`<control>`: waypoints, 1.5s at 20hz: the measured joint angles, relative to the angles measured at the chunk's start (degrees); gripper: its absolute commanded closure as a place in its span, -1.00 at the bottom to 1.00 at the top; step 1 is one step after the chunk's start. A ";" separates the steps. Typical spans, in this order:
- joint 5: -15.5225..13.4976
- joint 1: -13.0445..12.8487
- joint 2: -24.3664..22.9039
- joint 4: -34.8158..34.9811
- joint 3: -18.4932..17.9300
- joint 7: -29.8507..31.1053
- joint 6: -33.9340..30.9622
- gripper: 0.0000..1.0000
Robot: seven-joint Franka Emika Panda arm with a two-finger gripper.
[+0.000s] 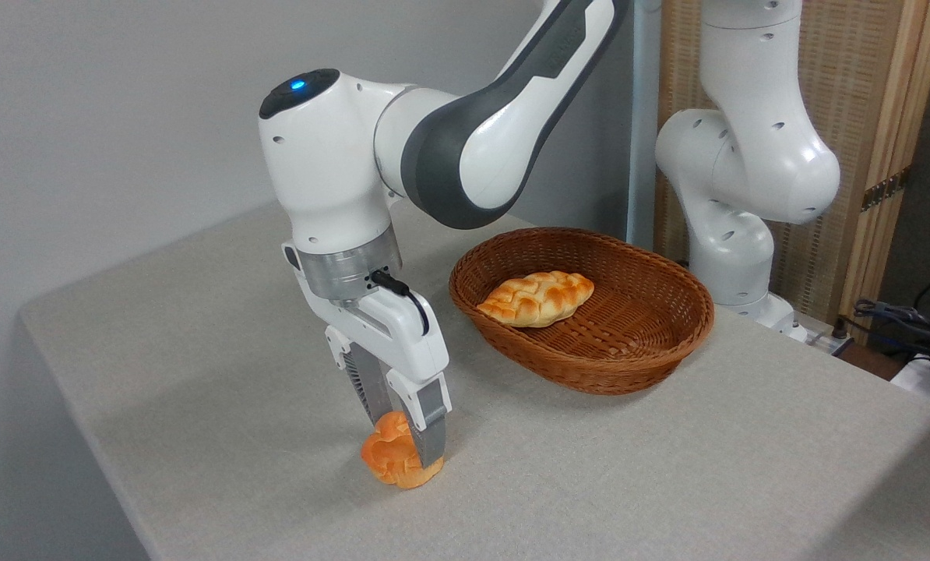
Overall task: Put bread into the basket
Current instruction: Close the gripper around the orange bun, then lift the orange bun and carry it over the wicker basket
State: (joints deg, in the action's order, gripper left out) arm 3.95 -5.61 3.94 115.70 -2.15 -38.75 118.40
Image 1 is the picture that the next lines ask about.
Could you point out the round orange bread bun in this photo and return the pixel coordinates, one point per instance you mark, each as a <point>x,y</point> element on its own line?
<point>391,460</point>

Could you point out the grey tablecloth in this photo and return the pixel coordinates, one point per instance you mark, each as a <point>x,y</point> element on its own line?
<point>200,374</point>

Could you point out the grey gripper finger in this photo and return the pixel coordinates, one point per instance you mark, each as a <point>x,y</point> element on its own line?
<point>431,425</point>
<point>370,382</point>

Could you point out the light grey vertical pole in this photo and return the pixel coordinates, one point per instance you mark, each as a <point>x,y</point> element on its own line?
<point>642,156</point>

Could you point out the brown wicker oval basket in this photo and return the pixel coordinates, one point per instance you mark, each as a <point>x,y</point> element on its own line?
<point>636,327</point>

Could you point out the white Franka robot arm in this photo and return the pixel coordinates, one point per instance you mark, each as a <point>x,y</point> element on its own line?
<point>465,148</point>

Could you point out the braided golden bread loaf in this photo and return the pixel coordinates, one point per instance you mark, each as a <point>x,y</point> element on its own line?
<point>537,298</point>

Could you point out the metal screen hinge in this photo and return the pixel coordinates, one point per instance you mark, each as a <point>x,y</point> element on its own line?
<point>884,189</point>

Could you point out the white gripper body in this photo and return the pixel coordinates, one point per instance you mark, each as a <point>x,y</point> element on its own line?
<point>403,339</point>

